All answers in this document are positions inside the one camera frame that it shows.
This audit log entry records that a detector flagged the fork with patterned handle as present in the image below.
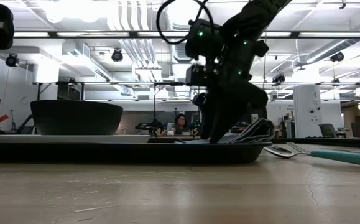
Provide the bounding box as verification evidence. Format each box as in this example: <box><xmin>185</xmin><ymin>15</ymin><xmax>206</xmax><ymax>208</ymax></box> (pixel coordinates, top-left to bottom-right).
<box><xmin>285</xmin><ymin>141</ymin><xmax>313</xmax><ymax>156</ymax></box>

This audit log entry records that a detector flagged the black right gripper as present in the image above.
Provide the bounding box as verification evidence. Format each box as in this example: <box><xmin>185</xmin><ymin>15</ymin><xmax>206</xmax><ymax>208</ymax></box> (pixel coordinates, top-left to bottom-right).
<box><xmin>185</xmin><ymin>57</ymin><xmax>269</xmax><ymax>144</ymax></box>

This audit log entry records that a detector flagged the grey office chair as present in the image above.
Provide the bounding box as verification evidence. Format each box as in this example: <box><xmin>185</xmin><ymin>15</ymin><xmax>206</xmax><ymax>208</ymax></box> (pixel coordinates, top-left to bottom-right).
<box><xmin>318</xmin><ymin>123</ymin><xmax>338</xmax><ymax>139</ymax></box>

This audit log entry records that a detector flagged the white round plate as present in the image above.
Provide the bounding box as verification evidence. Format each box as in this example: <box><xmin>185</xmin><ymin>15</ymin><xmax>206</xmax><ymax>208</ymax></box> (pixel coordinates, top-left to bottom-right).
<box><xmin>0</xmin><ymin>134</ymin><xmax>151</xmax><ymax>144</ymax></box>

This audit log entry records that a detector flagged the spoon with green handle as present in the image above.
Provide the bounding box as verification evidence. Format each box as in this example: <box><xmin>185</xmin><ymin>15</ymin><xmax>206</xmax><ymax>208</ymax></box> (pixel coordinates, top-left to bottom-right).
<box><xmin>262</xmin><ymin>145</ymin><xmax>360</xmax><ymax>169</ymax></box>

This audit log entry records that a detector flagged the black bowl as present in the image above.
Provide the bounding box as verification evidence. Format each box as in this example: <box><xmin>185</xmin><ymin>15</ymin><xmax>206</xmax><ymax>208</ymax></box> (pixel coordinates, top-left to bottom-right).
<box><xmin>30</xmin><ymin>99</ymin><xmax>124</xmax><ymax>136</ymax></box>

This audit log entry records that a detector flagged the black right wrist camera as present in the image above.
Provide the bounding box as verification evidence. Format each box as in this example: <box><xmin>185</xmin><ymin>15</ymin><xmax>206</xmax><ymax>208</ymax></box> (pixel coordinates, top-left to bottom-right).
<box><xmin>185</xmin><ymin>18</ymin><xmax>226</xmax><ymax>62</ymax></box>

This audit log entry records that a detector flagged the black plastic tray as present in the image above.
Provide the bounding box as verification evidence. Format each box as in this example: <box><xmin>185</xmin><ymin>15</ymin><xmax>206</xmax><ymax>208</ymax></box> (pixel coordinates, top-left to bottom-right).
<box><xmin>0</xmin><ymin>141</ymin><xmax>273</xmax><ymax>165</ymax></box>

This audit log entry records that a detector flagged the black aluminium table frame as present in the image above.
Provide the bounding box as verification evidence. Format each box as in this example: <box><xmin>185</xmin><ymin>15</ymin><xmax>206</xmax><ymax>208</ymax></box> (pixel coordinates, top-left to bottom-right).
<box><xmin>271</xmin><ymin>137</ymin><xmax>360</xmax><ymax>149</ymax></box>

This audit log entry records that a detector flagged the black background rig frame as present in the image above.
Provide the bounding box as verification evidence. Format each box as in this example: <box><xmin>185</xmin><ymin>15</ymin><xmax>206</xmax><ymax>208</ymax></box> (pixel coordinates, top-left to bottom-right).
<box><xmin>153</xmin><ymin>81</ymin><xmax>201</xmax><ymax>138</ymax></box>

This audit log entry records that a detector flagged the grey cloth napkin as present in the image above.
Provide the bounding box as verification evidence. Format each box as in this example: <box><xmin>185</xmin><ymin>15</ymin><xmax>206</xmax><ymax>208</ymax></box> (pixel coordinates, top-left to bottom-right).
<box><xmin>175</xmin><ymin>118</ymin><xmax>275</xmax><ymax>145</ymax></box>

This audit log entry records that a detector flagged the white pillar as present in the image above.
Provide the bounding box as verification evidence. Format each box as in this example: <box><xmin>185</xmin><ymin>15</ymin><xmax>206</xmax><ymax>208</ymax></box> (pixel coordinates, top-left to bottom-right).
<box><xmin>293</xmin><ymin>85</ymin><xmax>323</xmax><ymax>139</ymax></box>

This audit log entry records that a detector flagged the black looped cable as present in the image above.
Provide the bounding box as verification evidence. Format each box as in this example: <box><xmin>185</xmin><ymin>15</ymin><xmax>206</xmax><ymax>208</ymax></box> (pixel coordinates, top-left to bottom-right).
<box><xmin>155</xmin><ymin>0</ymin><xmax>215</xmax><ymax>45</ymax></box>

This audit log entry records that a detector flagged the black overhead crossbar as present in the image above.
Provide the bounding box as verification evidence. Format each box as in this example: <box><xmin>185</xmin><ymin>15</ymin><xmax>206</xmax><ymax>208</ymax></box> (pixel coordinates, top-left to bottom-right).
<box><xmin>0</xmin><ymin>30</ymin><xmax>360</xmax><ymax>39</ymax></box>

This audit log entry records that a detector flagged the black ceiling camera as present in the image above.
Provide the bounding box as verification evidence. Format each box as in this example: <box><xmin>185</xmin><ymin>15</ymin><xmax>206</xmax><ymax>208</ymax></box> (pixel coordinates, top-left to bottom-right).
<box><xmin>5</xmin><ymin>53</ymin><xmax>21</xmax><ymax>68</ymax></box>
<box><xmin>330</xmin><ymin>51</ymin><xmax>345</xmax><ymax>63</ymax></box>
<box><xmin>111</xmin><ymin>48</ymin><xmax>124</xmax><ymax>63</ymax></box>
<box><xmin>272</xmin><ymin>73</ymin><xmax>286</xmax><ymax>85</ymax></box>

